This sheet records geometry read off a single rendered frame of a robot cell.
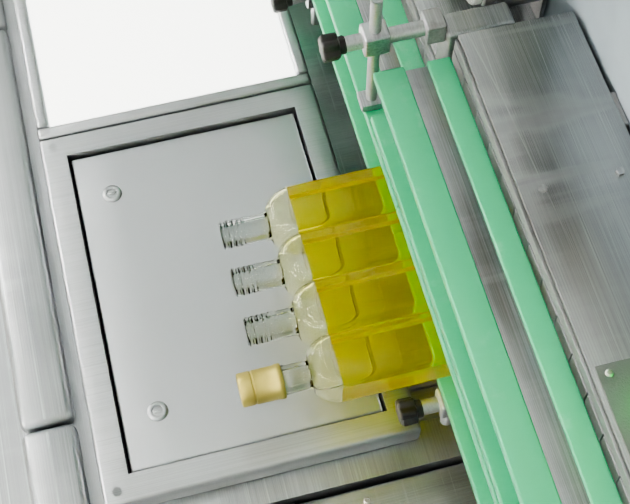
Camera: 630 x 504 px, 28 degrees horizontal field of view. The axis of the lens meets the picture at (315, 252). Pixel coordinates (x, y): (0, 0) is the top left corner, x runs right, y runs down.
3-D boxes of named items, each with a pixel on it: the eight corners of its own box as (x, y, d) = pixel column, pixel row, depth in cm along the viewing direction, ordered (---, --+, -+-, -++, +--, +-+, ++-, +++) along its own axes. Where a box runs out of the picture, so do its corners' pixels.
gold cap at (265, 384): (277, 356, 122) (233, 366, 121) (286, 388, 120) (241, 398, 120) (279, 373, 125) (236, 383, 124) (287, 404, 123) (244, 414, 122)
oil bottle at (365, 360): (501, 312, 129) (300, 360, 126) (509, 288, 124) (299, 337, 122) (519, 361, 126) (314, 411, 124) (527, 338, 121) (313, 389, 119)
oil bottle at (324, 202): (450, 174, 137) (260, 217, 135) (455, 146, 132) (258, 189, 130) (466, 217, 135) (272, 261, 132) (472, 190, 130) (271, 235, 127)
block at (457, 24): (493, 53, 134) (431, 66, 133) (505, -6, 126) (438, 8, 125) (504, 79, 132) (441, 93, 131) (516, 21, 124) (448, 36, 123)
